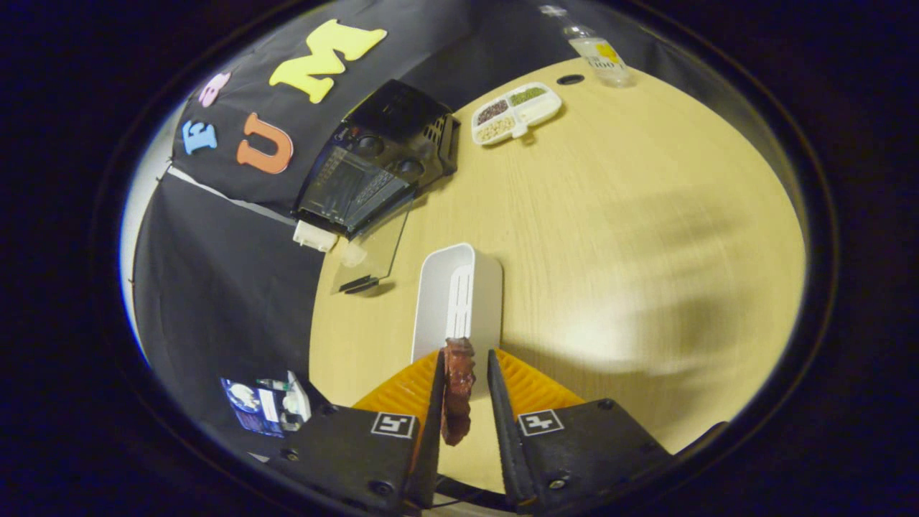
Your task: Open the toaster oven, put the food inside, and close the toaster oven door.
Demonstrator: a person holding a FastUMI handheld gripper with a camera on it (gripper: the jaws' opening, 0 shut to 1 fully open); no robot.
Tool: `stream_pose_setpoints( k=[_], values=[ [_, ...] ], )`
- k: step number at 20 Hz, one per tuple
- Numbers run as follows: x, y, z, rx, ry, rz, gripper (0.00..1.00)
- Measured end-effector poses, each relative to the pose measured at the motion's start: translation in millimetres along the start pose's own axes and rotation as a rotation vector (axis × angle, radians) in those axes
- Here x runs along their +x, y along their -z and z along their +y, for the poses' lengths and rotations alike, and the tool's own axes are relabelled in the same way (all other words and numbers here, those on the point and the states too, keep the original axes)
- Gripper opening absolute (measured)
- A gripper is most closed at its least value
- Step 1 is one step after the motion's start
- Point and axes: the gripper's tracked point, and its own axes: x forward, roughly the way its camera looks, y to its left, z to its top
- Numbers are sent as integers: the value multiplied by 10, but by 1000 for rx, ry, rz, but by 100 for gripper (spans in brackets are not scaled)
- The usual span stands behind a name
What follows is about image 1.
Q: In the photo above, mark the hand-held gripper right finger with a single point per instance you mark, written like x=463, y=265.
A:
x=502, y=431

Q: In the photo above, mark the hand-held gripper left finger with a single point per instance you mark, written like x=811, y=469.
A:
x=433, y=431

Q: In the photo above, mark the red meat steak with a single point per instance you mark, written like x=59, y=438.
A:
x=457, y=388

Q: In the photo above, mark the black toaster oven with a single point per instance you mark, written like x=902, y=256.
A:
x=388, y=136

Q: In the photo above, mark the white toaster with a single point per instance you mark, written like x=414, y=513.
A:
x=312, y=235

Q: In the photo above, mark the white ribbed tray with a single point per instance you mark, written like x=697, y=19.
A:
x=438, y=301

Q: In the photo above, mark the blue and white box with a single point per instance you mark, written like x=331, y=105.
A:
x=258, y=406

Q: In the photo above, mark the white divided dish with beans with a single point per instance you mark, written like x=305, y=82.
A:
x=513, y=115

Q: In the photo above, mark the small black cap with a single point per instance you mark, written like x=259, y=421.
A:
x=570, y=79

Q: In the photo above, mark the clear plastic bottle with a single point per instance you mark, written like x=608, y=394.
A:
x=599, y=54

